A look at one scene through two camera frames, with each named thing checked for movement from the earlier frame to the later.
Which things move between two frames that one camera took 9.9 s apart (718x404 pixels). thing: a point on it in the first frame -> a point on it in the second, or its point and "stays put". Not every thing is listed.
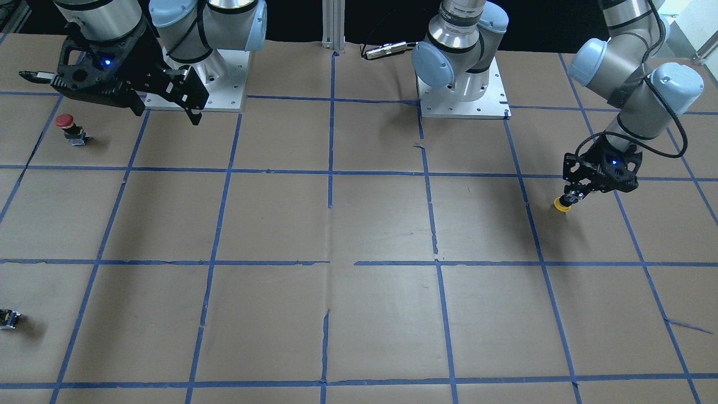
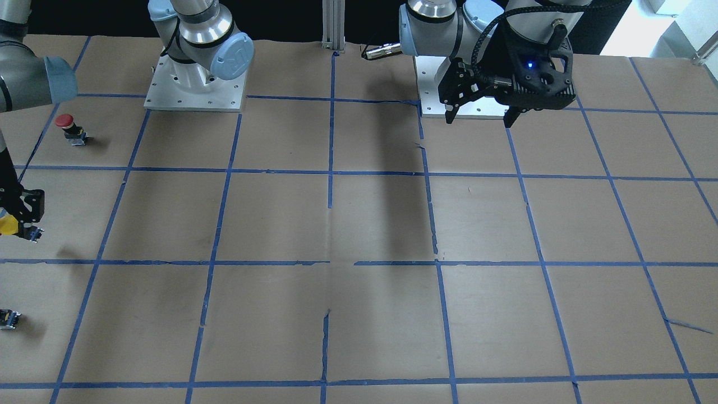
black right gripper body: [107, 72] -> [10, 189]
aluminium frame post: [333, 17] stays put
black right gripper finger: [184, 87] -> [36, 198]
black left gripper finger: [570, 197] -> [459, 85]
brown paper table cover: [326, 245] stays put
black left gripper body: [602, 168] -> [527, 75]
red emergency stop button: [74, 133] stays put
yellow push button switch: [560, 207] -> [9, 225]
